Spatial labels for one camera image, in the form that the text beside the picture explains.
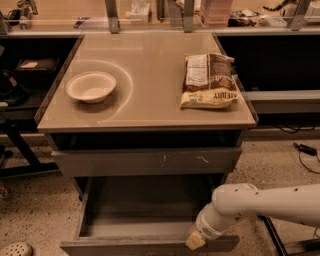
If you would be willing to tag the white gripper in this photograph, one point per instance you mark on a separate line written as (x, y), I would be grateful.
(206, 227)

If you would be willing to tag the grey drawer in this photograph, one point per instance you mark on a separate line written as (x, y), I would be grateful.
(138, 215)
(140, 162)

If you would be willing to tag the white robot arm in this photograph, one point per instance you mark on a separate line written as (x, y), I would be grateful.
(231, 203)

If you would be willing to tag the grey top drawer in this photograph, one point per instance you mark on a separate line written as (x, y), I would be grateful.
(140, 162)

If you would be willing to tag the grey drawer cabinet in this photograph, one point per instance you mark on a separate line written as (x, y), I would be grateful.
(143, 112)

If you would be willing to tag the black power adapter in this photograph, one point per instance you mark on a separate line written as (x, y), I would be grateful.
(306, 149)

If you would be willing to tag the brown yellow snack bag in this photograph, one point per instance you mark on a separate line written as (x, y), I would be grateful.
(208, 82)

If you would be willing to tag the white perforated clog shoe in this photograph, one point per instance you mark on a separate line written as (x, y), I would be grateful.
(17, 249)

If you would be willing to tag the white paper bowl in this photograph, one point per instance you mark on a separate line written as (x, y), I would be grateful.
(91, 87)

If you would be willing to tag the pink plastic container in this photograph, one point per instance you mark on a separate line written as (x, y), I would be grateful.
(215, 13)

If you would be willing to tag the black bag on shelf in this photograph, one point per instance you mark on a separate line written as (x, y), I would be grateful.
(36, 73)

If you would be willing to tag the black left table frame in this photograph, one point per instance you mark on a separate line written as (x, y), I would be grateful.
(11, 129)

